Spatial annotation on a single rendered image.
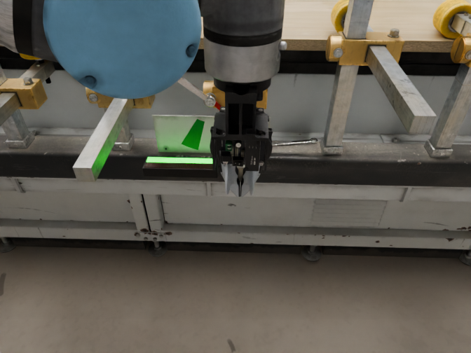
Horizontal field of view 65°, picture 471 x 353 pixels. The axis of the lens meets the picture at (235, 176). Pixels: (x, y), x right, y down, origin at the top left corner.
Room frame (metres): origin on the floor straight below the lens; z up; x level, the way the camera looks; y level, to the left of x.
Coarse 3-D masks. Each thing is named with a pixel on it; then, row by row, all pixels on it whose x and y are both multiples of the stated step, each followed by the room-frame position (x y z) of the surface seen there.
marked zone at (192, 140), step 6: (198, 120) 0.70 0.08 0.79; (192, 126) 0.70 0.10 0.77; (198, 126) 0.70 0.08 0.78; (192, 132) 0.70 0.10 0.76; (198, 132) 0.70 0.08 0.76; (186, 138) 0.70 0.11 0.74; (192, 138) 0.70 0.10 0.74; (198, 138) 0.70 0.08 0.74; (186, 144) 0.70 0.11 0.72; (192, 144) 0.70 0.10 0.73; (198, 144) 0.70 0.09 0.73
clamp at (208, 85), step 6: (204, 84) 0.72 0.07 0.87; (210, 84) 0.72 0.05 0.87; (204, 90) 0.71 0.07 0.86; (210, 90) 0.71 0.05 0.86; (216, 90) 0.70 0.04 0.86; (264, 90) 0.70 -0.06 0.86; (216, 96) 0.70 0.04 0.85; (222, 96) 0.70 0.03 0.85; (264, 96) 0.70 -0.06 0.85; (222, 102) 0.70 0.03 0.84; (258, 102) 0.70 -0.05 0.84; (264, 102) 0.70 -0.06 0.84; (264, 108) 0.70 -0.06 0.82
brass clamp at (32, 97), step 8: (8, 80) 0.76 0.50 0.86; (16, 80) 0.76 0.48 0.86; (32, 80) 0.76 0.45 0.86; (40, 80) 0.76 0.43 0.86; (0, 88) 0.72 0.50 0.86; (8, 88) 0.72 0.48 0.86; (16, 88) 0.72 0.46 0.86; (24, 88) 0.72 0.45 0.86; (32, 88) 0.72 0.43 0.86; (40, 88) 0.75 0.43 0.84; (24, 96) 0.72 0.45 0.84; (32, 96) 0.71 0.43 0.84; (40, 96) 0.74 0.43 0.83; (24, 104) 0.72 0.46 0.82; (32, 104) 0.71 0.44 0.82; (40, 104) 0.73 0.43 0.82
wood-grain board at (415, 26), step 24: (288, 0) 1.23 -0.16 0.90; (312, 0) 1.23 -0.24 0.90; (336, 0) 1.23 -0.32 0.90; (384, 0) 1.23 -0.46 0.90; (408, 0) 1.23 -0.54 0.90; (432, 0) 1.23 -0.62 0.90; (288, 24) 1.01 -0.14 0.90; (312, 24) 1.01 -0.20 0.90; (384, 24) 1.01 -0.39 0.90; (408, 24) 1.01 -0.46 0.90; (432, 24) 1.01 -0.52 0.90; (288, 48) 0.89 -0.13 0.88; (312, 48) 0.89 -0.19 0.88; (408, 48) 0.88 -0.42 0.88; (432, 48) 0.88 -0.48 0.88
